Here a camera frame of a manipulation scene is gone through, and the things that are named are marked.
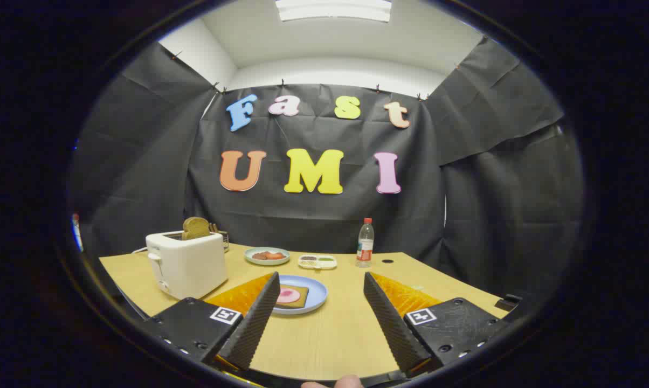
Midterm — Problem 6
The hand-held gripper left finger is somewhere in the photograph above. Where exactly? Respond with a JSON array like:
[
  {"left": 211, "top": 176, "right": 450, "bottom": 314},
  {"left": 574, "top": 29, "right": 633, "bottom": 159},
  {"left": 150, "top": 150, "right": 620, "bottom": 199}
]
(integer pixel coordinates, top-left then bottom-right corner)
[{"left": 141, "top": 271, "right": 282, "bottom": 378}]

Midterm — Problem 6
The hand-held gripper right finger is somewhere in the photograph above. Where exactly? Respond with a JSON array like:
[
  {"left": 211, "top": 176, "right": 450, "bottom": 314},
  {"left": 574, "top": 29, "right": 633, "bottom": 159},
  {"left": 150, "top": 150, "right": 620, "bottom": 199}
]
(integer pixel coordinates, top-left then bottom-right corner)
[{"left": 363, "top": 271, "right": 514, "bottom": 378}]

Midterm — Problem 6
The brown bread slice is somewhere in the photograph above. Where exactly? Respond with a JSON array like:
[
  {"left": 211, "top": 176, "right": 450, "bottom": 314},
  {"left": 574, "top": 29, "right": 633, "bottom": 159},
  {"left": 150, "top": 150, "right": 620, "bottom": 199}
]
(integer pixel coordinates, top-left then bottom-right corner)
[{"left": 182, "top": 217, "right": 211, "bottom": 241}]

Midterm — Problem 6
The toast slice with ham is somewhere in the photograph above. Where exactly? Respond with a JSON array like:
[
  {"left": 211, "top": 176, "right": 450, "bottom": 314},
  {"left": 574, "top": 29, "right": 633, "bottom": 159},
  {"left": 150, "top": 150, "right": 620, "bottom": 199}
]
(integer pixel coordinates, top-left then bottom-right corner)
[{"left": 275, "top": 284, "right": 309, "bottom": 309}]

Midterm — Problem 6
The pale green plate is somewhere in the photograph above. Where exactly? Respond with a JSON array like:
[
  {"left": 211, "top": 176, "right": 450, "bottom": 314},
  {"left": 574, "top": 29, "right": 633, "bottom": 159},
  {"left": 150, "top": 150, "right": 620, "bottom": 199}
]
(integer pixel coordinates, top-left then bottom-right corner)
[{"left": 244, "top": 247, "right": 291, "bottom": 266}]

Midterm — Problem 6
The blue plate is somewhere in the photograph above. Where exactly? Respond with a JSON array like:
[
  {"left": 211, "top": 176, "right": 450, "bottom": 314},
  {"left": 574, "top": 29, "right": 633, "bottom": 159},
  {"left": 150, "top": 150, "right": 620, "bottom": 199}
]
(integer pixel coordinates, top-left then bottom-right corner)
[{"left": 273, "top": 275, "right": 328, "bottom": 315}]

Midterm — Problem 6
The clear water bottle red cap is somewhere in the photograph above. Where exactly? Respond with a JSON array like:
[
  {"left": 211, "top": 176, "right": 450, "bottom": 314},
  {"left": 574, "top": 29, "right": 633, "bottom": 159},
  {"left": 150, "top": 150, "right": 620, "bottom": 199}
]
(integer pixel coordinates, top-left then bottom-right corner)
[{"left": 356, "top": 218, "right": 375, "bottom": 268}]

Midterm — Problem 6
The white toaster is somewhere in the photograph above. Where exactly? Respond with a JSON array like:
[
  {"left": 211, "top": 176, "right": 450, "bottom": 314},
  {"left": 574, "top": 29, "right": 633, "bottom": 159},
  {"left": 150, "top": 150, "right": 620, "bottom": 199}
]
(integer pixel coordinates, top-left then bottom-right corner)
[{"left": 146, "top": 231, "right": 229, "bottom": 300}]

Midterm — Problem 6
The white divided seasoning tray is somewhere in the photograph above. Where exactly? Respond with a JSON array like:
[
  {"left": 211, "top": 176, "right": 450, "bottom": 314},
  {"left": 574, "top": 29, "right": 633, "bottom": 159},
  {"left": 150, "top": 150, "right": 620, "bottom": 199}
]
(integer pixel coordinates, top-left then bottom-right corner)
[{"left": 298, "top": 254, "right": 338, "bottom": 270}]

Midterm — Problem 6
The black backdrop cloth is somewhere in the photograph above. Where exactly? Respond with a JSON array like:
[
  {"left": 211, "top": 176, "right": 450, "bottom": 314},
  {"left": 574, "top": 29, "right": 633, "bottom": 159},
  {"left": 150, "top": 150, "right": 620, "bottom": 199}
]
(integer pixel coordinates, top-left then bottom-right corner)
[{"left": 68, "top": 38, "right": 584, "bottom": 302}]

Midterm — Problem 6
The white and red object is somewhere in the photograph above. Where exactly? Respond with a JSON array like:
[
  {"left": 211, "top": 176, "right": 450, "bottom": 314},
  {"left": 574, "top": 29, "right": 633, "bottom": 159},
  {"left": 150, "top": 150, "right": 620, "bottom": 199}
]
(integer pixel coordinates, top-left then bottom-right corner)
[{"left": 71, "top": 213, "right": 84, "bottom": 253}]

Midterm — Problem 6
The ceiling light panel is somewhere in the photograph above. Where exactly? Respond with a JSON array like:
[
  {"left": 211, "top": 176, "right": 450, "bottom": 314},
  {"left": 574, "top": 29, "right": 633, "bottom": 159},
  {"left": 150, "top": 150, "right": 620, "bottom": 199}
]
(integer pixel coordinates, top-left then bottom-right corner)
[{"left": 275, "top": 0, "right": 393, "bottom": 23}]

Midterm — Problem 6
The metal wire basket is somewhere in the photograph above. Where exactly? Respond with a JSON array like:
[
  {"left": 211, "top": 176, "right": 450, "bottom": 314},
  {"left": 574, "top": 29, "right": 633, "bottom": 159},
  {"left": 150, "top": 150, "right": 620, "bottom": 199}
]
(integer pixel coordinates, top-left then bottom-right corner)
[{"left": 210, "top": 224, "right": 230, "bottom": 253}]

